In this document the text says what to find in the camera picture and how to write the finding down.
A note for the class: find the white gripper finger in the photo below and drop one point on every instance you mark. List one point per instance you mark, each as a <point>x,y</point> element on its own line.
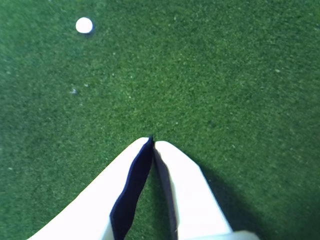
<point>190,195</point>
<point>95,205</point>

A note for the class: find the long green turf mat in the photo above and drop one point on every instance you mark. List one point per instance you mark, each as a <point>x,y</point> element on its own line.
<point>225,75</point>

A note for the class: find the small white dot marker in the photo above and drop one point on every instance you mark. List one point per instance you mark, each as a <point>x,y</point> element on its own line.
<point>84,25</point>

